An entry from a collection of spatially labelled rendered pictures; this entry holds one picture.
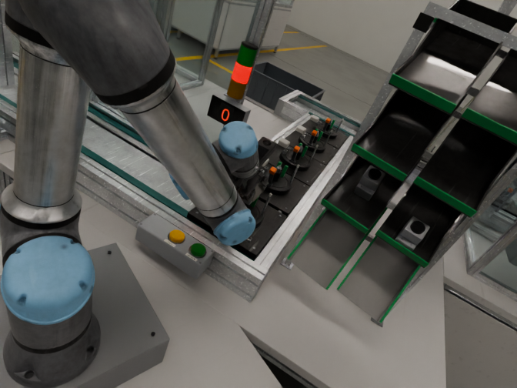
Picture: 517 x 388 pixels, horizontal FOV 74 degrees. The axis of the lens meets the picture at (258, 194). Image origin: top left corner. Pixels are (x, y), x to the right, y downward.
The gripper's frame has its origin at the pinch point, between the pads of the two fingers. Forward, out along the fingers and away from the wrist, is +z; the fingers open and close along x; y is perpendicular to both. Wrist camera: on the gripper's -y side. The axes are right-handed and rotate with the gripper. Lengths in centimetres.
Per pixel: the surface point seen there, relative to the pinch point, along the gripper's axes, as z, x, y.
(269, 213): 13.9, 6.9, 2.2
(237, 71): -12.6, -19.2, -23.3
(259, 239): 4.8, 9.6, 12.3
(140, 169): 12.0, -38.9, 12.5
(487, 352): 65, 109, -4
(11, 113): -1, -80, 20
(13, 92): 12, -100, 13
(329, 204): -14.5, 22.1, -1.5
